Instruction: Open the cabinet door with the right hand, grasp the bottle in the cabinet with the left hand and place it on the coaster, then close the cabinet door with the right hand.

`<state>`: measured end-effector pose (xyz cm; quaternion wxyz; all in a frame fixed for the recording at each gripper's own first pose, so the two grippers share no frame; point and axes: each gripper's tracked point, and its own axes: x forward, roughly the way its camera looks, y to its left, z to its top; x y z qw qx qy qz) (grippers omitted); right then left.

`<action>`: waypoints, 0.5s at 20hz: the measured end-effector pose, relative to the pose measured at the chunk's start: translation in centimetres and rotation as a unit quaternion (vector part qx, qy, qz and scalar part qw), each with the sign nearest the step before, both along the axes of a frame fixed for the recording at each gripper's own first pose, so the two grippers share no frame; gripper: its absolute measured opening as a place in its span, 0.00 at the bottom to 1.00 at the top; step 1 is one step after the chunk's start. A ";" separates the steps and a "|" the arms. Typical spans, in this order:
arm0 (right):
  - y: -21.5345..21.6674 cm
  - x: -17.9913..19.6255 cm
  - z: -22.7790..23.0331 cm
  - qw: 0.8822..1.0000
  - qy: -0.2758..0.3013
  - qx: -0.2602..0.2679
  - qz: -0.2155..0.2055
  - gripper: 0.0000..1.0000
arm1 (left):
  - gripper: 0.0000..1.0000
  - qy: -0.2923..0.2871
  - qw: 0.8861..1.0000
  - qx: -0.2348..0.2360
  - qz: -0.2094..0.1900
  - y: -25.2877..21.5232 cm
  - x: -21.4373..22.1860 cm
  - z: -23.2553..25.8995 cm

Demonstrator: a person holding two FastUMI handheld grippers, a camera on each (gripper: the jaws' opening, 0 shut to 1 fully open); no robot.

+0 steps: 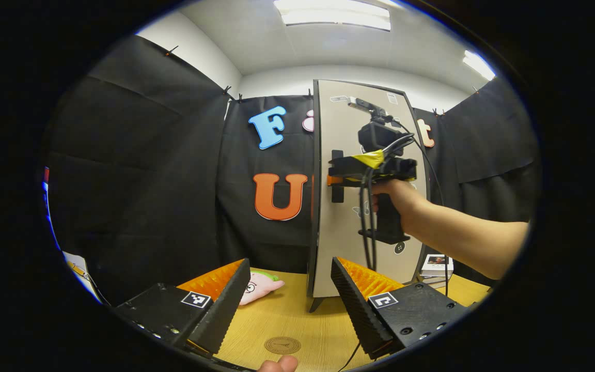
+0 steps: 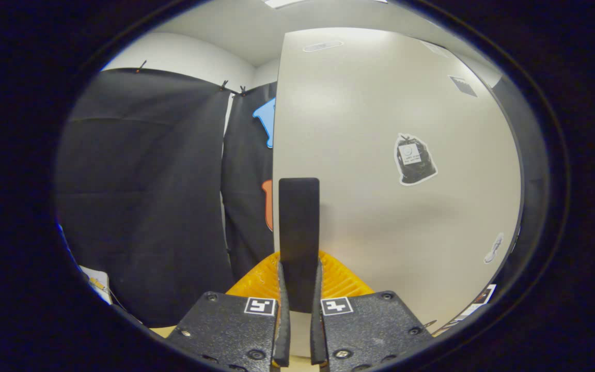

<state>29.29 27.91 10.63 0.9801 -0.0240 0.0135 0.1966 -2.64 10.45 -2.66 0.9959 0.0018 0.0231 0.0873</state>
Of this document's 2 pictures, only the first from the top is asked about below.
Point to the light grey cabinet door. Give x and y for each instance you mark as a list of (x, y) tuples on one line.
[(339, 248)]

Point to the black backdrop cloth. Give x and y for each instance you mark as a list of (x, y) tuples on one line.
[(147, 181)]

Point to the dark grey cabinet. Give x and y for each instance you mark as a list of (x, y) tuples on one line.
[(314, 206)]

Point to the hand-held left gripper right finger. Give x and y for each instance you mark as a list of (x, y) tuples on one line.
[(357, 310)]

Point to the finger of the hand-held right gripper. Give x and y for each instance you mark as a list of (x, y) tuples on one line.
[(346, 170)]

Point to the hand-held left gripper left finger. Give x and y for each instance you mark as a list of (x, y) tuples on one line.
[(228, 310)]

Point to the pink plush toy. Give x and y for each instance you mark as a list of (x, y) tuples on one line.
[(259, 287)]

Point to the small ceiling light panel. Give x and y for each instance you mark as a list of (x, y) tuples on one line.
[(478, 64)]

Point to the large ceiling light panel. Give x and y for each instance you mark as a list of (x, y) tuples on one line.
[(333, 13)]

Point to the white portrait cover book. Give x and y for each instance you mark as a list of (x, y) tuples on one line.
[(437, 263)]

